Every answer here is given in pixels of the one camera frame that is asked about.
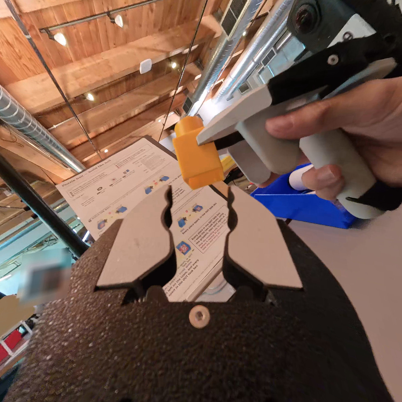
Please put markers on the ceiling spot lamp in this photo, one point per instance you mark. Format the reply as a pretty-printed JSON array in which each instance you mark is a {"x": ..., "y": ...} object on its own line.
[
  {"x": 118, "y": 21},
  {"x": 60, "y": 39}
]

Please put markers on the person's right hand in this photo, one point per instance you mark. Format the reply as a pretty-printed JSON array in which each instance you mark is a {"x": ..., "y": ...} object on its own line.
[{"x": 370, "y": 119}]

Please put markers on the ceiling air vent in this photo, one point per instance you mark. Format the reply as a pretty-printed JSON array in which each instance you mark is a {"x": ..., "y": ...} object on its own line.
[{"x": 234, "y": 15}]

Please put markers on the black metal pole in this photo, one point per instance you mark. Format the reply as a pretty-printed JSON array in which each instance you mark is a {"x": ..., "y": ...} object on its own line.
[{"x": 40, "y": 207}]

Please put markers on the yellow toy block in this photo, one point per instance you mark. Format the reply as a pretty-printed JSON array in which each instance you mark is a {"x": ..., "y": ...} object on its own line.
[{"x": 194, "y": 157}]

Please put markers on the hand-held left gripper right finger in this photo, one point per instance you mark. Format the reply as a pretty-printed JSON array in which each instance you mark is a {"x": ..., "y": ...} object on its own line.
[{"x": 260, "y": 245}]

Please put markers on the blue plastic bin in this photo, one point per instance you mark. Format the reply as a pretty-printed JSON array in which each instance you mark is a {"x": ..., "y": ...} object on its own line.
[{"x": 298, "y": 207}]

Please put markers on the ceiling light track rail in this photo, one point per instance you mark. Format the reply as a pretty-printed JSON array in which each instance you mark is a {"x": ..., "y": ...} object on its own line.
[{"x": 81, "y": 19}]

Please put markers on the silver ventilation duct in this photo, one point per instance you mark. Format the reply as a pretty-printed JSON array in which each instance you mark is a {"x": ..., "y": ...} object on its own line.
[
  {"x": 31, "y": 128},
  {"x": 254, "y": 56},
  {"x": 213, "y": 62}
]

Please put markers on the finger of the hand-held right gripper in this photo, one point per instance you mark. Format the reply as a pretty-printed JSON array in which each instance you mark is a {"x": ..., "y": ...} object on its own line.
[
  {"x": 235, "y": 116},
  {"x": 251, "y": 166}
]

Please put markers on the printed instruction sheet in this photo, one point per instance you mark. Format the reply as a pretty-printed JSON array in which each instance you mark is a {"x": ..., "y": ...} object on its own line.
[
  {"x": 218, "y": 190},
  {"x": 125, "y": 182}
]

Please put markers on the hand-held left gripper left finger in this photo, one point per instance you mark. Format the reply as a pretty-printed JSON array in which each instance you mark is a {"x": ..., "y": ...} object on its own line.
[{"x": 138, "y": 241}]

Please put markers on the white ceiling device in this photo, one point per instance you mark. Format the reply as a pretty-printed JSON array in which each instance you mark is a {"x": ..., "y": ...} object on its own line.
[{"x": 146, "y": 66}]

